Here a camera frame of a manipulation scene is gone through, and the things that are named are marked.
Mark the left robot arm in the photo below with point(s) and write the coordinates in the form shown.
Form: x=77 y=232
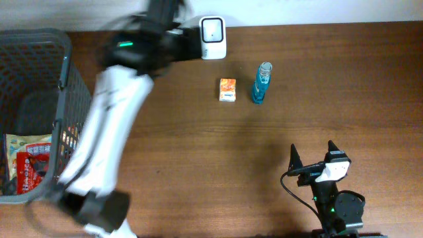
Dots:
x=131 y=60

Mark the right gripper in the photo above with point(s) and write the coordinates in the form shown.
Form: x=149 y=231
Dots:
x=295 y=160

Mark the small orange tissue pack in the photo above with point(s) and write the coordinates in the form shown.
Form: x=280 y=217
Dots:
x=227 y=90

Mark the red candy bag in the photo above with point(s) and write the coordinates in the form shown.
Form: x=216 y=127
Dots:
x=32 y=166

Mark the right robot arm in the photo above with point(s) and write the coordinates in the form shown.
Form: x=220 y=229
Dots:
x=338 y=211

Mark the blue mouthwash bottle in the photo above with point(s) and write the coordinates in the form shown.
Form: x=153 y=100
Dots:
x=262 y=82

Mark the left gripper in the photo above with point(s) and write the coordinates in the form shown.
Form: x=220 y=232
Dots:
x=192 y=51

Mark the grey plastic basket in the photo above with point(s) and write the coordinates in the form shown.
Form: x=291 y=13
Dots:
x=42 y=93

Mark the yellow snack bag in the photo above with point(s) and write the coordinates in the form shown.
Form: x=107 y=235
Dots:
x=20 y=142

